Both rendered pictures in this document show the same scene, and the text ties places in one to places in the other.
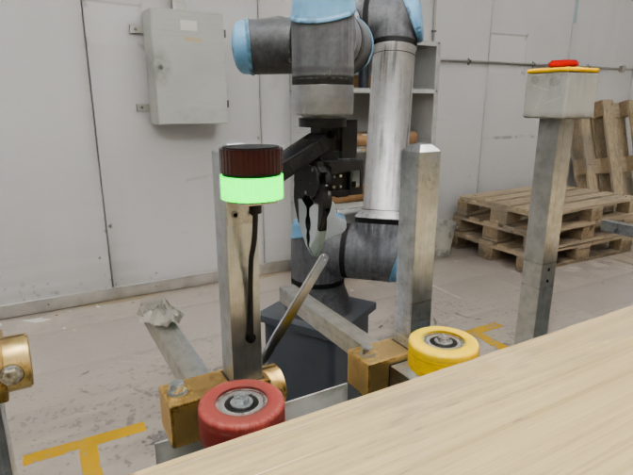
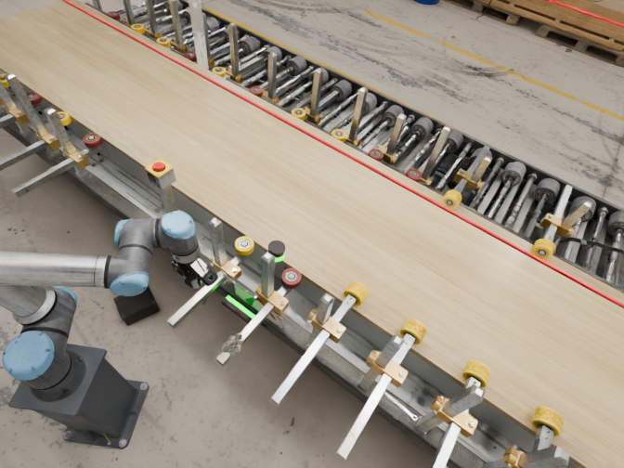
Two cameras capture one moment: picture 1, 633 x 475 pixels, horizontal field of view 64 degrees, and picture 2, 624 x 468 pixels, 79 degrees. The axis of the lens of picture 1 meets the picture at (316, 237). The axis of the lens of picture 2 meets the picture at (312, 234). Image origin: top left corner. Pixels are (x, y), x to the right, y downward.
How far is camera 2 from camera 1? 1.51 m
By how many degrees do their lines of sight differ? 96
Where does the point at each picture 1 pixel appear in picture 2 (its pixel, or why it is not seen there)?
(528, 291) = not seen: hidden behind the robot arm
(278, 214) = not seen: outside the picture
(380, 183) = (31, 292)
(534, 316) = not seen: hidden behind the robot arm
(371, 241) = (63, 311)
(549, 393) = (260, 224)
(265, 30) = (146, 264)
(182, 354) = (259, 318)
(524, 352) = (241, 227)
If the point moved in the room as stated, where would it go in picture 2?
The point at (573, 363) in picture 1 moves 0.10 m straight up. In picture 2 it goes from (243, 218) to (242, 203)
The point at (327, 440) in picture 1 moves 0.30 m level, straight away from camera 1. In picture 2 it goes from (294, 257) to (224, 279)
